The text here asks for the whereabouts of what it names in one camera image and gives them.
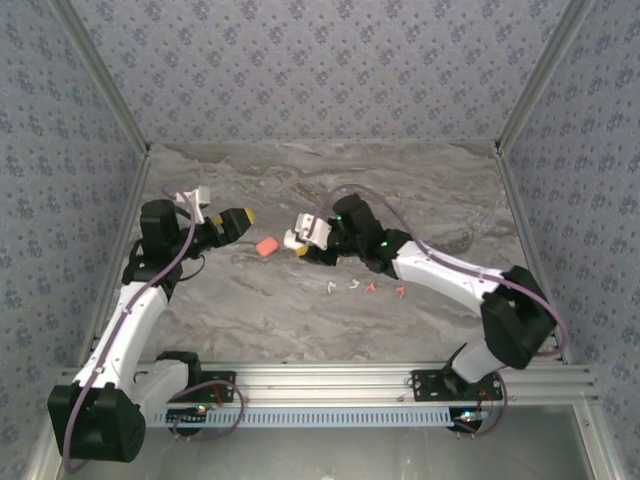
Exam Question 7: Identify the small circuit board with light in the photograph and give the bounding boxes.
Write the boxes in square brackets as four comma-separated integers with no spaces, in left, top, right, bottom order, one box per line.
[165,405,209,435]
[448,407,489,435]

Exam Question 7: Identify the grey metal panel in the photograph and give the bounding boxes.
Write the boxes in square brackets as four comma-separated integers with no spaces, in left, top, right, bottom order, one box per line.
[59,427,596,480]

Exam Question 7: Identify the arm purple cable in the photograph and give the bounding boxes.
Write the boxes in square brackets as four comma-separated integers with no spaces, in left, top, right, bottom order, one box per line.
[62,185,246,474]
[309,184,570,439]

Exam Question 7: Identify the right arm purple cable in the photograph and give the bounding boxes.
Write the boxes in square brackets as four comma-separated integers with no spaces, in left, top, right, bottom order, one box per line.
[309,184,570,439]

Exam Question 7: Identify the aluminium table side rail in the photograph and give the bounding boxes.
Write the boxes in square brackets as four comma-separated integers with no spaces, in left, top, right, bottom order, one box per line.
[74,147,154,369]
[494,147,574,364]

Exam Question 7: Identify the wide aluminium mounting rail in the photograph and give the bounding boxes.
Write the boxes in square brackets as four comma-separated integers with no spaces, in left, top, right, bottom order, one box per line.
[53,363,600,405]

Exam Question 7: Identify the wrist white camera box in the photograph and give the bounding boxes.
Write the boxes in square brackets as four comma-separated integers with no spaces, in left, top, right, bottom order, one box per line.
[174,185,212,226]
[294,212,332,251]

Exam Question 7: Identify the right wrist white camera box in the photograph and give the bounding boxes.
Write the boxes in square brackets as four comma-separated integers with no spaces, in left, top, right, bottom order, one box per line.
[294,212,332,251]

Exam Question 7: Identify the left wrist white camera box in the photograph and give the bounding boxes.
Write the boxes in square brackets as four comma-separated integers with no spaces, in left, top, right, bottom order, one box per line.
[174,185,212,226]

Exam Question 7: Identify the aluminium corner post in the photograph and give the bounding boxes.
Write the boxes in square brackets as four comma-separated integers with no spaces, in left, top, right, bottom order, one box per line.
[492,0,599,156]
[52,0,152,156]

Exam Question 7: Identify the slotted pale cable duct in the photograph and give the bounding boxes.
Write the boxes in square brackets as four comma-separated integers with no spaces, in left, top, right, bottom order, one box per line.
[144,405,454,429]

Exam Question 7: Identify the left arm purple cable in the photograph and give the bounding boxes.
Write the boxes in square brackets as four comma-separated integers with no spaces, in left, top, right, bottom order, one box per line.
[62,185,246,474]

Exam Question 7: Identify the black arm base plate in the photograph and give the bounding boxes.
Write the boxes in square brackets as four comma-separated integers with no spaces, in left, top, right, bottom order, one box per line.
[409,368,504,402]
[197,371,238,404]

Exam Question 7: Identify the aluminium lower frame post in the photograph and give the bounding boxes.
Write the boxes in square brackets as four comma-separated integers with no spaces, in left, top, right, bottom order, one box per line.
[22,414,69,480]
[572,403,624,480]

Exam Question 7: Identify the thin aluminium table edge rail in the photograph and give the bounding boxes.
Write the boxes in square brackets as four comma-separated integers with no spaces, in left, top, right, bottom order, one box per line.
[148,141,500,149]

